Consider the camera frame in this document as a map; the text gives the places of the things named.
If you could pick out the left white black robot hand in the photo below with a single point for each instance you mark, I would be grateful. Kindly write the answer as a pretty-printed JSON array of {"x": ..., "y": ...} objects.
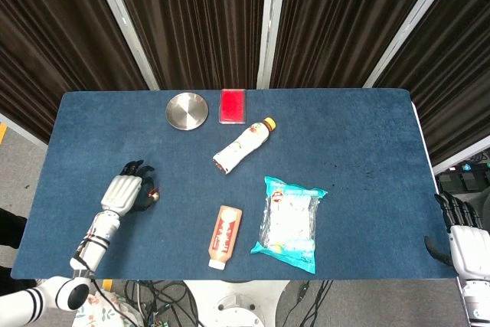
[{"x": 124, "y": 192}]

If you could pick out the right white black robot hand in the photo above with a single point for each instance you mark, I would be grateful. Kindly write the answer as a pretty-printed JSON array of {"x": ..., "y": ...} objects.
[{"x": 467, "y": 244}]

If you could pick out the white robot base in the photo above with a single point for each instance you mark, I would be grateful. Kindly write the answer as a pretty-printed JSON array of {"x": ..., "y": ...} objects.
[{"x": 237, "y": 304}]

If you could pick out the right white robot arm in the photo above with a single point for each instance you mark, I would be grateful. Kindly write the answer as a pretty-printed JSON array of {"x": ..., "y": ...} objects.
[{"x": 476, "y": 302}]

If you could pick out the black equipment with teal knobs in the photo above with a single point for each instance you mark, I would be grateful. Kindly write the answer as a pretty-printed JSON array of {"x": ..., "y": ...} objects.
[{"x": 465, "y": 177}]

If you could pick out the round steel plate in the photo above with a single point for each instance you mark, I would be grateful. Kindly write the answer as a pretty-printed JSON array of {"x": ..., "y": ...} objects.
[{"x": 187, "y": 111}]

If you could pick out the brown sauce bottle white cap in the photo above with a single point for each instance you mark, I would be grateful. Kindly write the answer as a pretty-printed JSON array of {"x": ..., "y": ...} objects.
[{"x": 225, "y": 236}]

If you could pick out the floral cloth bag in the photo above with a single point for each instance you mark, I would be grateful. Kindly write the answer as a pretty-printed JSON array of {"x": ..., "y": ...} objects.
[{"x": 111, "y": 311}]

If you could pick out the white bottle orange cap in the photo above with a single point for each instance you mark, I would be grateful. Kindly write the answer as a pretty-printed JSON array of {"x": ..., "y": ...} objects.
[{"x": 245, "y": 144}]

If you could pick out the red rectangular box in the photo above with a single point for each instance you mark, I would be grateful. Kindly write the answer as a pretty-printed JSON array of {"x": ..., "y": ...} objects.
[{"x": 232, "y": 106}]

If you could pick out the blue table mat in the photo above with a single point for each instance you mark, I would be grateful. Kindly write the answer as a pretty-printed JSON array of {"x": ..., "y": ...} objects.
[{"x": 268, "y": 151}]

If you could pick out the dark brown curtain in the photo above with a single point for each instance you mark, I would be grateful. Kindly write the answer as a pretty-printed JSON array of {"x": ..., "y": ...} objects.
[
  {"x": 451, "y": 74},
  {"x": 49, "y": 43},
  {"x": 337, "y": 20},
  {"x": 199, "y": 20}
]

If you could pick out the teal snack bag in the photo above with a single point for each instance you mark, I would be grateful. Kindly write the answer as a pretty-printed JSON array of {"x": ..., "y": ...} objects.
[{"x": 288, "y": 223}]

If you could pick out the grey partition post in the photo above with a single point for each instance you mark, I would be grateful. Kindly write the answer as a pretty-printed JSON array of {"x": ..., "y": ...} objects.
[
  {"x": 413, "y": 20},
  {"x": 121, "y": 20},
  {"x": 272, "y": 20}
]

